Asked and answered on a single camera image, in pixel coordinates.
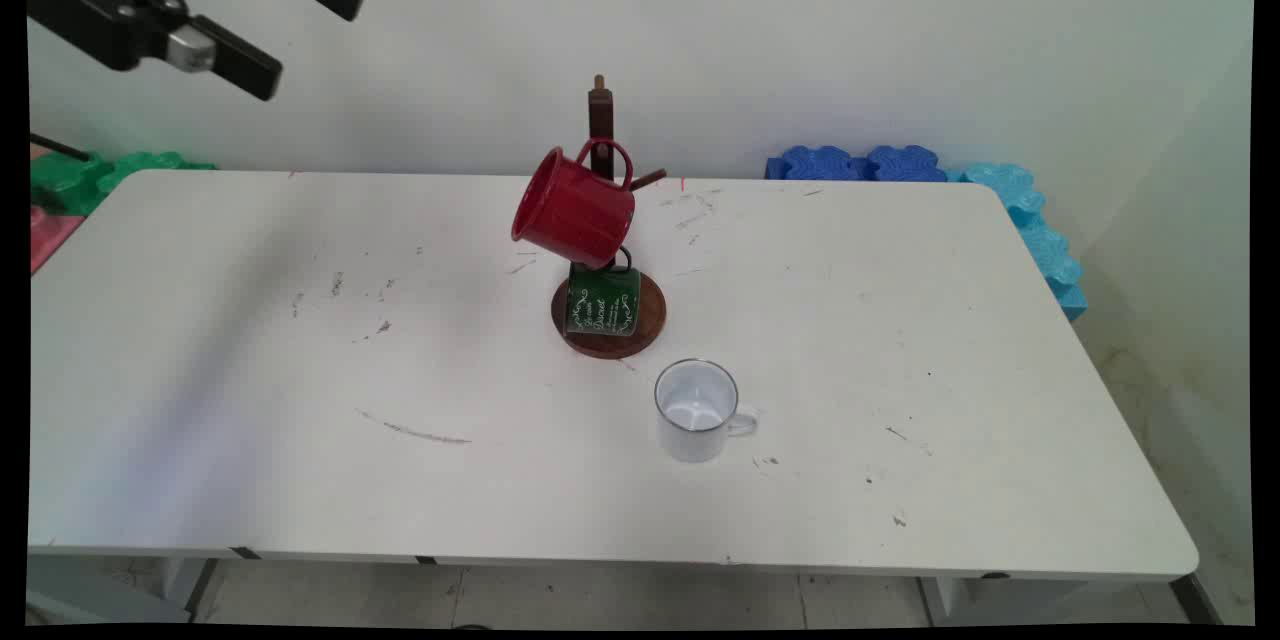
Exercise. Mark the red enamel mug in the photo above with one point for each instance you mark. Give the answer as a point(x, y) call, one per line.
point(575, 210)

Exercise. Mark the green foam tile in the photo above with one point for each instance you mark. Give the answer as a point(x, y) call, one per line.
point(65, 185)
point(150, 165)

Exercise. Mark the thin black rod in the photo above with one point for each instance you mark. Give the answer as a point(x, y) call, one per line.
point(60, 148)

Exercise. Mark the pink foam tile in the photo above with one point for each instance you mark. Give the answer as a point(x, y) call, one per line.
point(50, 235)

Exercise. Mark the dark wooden mug tree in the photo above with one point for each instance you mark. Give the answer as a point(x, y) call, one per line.
point(600, 115)

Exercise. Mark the green enamel mug white print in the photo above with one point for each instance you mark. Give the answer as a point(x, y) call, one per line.
point(603, 305)

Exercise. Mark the dark blue foam tile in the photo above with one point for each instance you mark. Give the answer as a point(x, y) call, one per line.
point(815, 164)
point(905, 164)

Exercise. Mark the cyan foam tile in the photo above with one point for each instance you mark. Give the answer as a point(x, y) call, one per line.
point(1055, 270)
point(1000, 190)

